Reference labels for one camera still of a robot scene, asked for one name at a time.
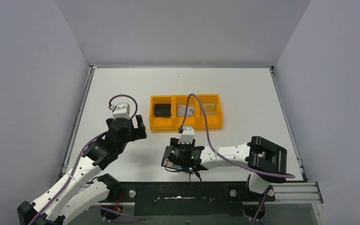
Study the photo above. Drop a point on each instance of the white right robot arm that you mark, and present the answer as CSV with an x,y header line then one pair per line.
x,y
264,159

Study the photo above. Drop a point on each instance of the yellow three-compartment bin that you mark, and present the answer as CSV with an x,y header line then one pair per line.
x,y
197,121

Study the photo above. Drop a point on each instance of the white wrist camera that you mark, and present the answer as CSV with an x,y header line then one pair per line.
x,y
187,134
121,110

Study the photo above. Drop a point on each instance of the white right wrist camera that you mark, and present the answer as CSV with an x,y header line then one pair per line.
x,y
187,134

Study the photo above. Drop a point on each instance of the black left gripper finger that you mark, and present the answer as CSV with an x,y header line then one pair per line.
x,y
140,123
137,134

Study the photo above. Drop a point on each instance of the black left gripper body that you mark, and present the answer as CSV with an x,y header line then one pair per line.
x,y
132,131

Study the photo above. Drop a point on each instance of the black leather card holder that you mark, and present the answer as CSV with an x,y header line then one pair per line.
x,y
172,159

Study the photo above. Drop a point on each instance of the aluminium left side rail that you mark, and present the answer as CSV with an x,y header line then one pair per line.
x,y
77,120

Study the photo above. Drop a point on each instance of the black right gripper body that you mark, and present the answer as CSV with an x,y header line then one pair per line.
x,y
175,141

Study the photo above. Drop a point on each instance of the black wallet in bin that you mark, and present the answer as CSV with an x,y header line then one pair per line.
x,y
162,110

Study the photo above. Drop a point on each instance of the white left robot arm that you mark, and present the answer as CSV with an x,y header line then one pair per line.
x,y
83,186

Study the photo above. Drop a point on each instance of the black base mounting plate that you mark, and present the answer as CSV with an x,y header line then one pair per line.
x,y
188,198

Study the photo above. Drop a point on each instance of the silver patterned card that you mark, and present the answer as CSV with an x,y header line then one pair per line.
x,y
187,110

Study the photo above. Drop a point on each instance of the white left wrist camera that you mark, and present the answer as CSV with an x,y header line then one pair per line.
x,y
121,110

